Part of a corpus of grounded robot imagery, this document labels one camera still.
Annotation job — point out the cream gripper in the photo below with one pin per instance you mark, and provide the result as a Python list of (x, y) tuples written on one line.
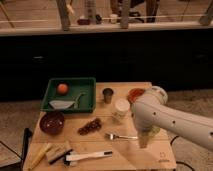
[(143, 138)]

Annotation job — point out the silver metal fork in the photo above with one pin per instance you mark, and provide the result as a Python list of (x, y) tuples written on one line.
[(112, 136)]

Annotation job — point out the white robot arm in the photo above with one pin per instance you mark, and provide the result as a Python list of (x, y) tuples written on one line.
[(150, 110)]

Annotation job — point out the orange bowl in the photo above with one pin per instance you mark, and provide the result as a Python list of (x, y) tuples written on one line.
[(134, 94)]

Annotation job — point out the dark purple bowl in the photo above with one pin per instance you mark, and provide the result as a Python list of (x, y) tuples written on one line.
[(52, 123)]

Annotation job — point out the green round fruit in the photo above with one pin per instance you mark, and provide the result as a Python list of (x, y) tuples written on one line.
[(154, 131)]

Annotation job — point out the dark grape bunch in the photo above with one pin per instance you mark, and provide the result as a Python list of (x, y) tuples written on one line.
[(92, 126)]

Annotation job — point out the small metal cup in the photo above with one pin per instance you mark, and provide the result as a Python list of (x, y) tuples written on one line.
[(108, 94)]

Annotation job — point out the green bean pod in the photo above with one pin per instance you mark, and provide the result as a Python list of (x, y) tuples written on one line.
[(77, 100)]

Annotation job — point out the green plastic tray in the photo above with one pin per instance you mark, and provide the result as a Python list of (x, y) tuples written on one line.
[(76, 86)]

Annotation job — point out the wooden scrub brush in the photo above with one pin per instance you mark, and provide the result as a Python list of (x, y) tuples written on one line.
[(57, 152)]

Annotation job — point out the grey triangular cloth piece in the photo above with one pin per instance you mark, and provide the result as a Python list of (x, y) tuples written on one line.
[(60, 104)]

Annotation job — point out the orange fruit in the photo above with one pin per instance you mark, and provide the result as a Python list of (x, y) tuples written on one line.
[(62, 89)]

